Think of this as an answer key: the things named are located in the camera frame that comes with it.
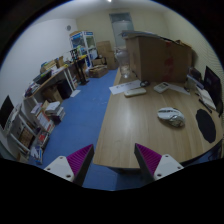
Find round black mouse pad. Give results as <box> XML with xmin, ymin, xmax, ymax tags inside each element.
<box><xmin>196</xmin><ymin>109</ymin><xmax>216</xmax><ymax>143</ymax></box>

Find white paper sheet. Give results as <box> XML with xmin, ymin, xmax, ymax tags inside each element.
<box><xmin>110</xmin><ymin>80</ymin><xmax>140</xmax><ymax>95</ymax></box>

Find white desk with shelves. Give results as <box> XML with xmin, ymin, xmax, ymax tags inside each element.
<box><xmin>24</xmin><ymin>64</ymin><xmax>75</xmax><ymax>99</ymax></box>

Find clear glass jar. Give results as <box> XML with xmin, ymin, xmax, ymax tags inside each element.
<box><xmin>116</xmin><ymin>49</ymin><xmax>130</xmax><ymax>78</ymax></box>

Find open cardboard box on floor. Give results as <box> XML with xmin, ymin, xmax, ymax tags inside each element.
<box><xmin>89</xmin><ymin>65</ymin><xmax>108</xmax><ymax>78</ymax></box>

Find black pen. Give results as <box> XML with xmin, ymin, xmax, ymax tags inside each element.
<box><xmin>199</xmin><ymin>99</ymin><xmax>212</xmax><ymax>113</ymax></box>

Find large cardboard box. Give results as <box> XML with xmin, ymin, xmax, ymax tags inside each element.
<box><xmin>122</xmin><ymin>31</ymin><xmax>192</xmax><ymax>83</ymax></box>

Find door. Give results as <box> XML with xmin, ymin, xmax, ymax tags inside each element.
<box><xmin>110</xmin><ymin>13</ymin><xmax>134</xmax><ymax>47</ymax></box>

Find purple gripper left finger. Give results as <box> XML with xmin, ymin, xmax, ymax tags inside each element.
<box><xmin>45</xmin><ymin>144</ymin><xmax>94</xmax><ymax>186</ymax></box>

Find white bookshelf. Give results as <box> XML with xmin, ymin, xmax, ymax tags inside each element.
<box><xmin>3</xmin><ymin>104</ymin><xmax>55</xmax><ymax>163</ymax></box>

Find white calculator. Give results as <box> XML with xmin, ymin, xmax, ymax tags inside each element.
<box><xmin>154</xmin><ymin>82</ymin><xmax>169</xmax><ymax>93</ymax></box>

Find white remote control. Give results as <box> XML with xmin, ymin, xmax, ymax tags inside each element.
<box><xmin>124</xmin><ymin>88</ymin><xmax>146</xmax><ymax>97</ymax></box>

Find black stand rack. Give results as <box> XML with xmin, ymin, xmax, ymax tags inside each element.
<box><xmin>70</xmin><ymin>48</ymin><xmax>88</xmax><ymax>85</ymax></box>

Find black monitor at left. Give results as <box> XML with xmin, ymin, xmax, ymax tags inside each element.
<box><xmin>0</xmin><ymin>96</ymin><xmax>14</xmax><ymax>129</ymax></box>

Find stacked cardboard boxes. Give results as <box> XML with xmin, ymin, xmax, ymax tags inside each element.
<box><xmin>96</xmin><ymin>41</ymin><xmax>118</xmax><ymax>70</ymax></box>

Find black monitor on table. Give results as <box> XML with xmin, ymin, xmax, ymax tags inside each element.
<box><xmin>204</xmin><ymin>67</ymin><xmax>223</xmax><ymax>115</ymax></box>

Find open notebook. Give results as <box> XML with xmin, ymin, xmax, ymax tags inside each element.
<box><xmin>196</xmin><ymin>87</ymin><xmax>216</xmax><ymax>110</ymax></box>

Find stack of books on floor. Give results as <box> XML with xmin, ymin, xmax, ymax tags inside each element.
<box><xmin>45</xmin><ymin>101</ymin><xmax>65</xmax><ymax>124</ymax></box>

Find white grey computer mouse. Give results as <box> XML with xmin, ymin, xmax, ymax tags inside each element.
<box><xmin>157</xmin><ymin>107</ymin><xmax>185</xmax><ymax>127</ymax></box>

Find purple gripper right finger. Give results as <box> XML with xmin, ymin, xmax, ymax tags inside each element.
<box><xmin>134</xmin><ymin>143</ymin><xmax>183</xmax><ymax>184</ymax></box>

